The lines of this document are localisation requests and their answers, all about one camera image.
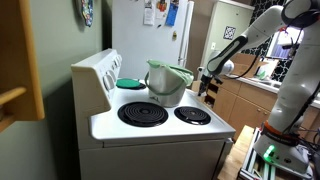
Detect blue paper note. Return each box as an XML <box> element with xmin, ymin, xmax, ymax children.
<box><xmin>165</xmin><ymin>1</ymin><xmax>180</xmax><ymax>28</ymax></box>

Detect white electric stove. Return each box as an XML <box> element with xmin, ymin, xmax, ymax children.
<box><xmin>70</xmin><ymin>48</ymin><xmax>237</xmax><ymax>180</ymax></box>

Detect kitchen window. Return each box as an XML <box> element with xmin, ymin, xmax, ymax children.
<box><xmin>266</xmin><ymin>24</ymin><xmax>301</xmax><ymax>61</ymax></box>

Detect wooden wall spice rack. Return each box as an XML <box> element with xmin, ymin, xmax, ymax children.
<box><xmin>0</xmin><ymin>0</ymin><xmax>46</xmax><ymax>134</ymax></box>

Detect wooden kitchen base cabinets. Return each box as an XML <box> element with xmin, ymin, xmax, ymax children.
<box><xmin>191</xmin><ymin>74</ymin><xmax>320</xmax><ymax>143</ymax></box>

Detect open cardboard box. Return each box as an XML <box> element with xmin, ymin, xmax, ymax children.
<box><xmin>229</xmin><ymin>52</ymin><xmax>270</xmax><ymax>78</ymax></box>

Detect paper note with orange print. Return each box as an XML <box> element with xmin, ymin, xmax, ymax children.
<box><xmin>155</xmin><ymin>0</ymin><xmax>169</xmax><ymax>20</ymax></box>

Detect white refrigerator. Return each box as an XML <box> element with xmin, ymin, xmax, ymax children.
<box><xmin>111</xmin><ymin>0</ymin><xmax>195</xmax><ymax>81</ymax></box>

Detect white kitchen countertop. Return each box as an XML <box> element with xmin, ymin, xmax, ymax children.
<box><xmin>226</xmin><ymin>73</ymin><xmax>320</xmax><ymax>109</ymax></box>

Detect black base cable bundle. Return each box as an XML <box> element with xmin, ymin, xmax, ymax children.
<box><xmin>293</xmin><ymin>123</ymin><xmax>320</xmax><ymax>158</ymax></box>

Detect white paper note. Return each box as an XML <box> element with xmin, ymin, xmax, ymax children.
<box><xmin>143</xmin><ymin>0</ymin><xmax>156</xmax><ymax>27</ymax></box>

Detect white oven door handle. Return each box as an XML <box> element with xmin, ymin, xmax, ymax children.
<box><xmin>222</xmin><ymin>137</ymin><xmax>235</xmax><ymax>168</ymax></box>

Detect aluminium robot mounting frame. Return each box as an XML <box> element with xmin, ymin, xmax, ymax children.
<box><xmin>238</xmin><ymin>128</ymin><xmax>278</xmax><ymax>180</ymax></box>

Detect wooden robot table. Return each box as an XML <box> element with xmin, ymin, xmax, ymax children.
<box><xmin>216</xmin><ymin>124</ymin><xmax>256</xmax><ymax>180</ymax></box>

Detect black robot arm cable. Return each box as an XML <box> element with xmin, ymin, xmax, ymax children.
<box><xmin>229</xmin><ymin>49</ymin><xmax>268</xmax><ymax>80</ymax></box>

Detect white freezer door handle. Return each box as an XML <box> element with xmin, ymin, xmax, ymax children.
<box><xmin>178</xmin><ymin>0</ymin><xmax>195</xmax><ymax>61</ymax></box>

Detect green round lid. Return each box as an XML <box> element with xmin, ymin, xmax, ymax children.
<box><xmin>115</xmin><ymin>78</ymin><xmax>142</xmax><ymax>90</ymax></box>

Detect large black coil burner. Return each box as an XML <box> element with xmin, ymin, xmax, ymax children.
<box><xmin>117</xmin><ymin>101</ymin><xmax>170</xmax><ymax>128</ymax></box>

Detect colourful decorative wall plate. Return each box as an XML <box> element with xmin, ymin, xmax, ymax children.
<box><xmin>79</xmin><ymin>0</ymin><xmax>95</xmax><ymax>28</ymax></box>

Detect framed black white pattern tile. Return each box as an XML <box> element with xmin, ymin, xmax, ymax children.
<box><xmin>222</xmin><ymin>25</ymin><xmax>237</xmax><ymax>41</ymax></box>

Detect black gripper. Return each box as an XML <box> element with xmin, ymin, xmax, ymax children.
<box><xmin>197</xmin><ymin>74</ymin><xmax>215</xmax><ymax>98</ymax></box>

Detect white fridge door handle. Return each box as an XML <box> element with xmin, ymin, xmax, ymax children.
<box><xmin>177</xmin><ymin>57</ymin><xmax>188</xmax><ymax>69</ymax></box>

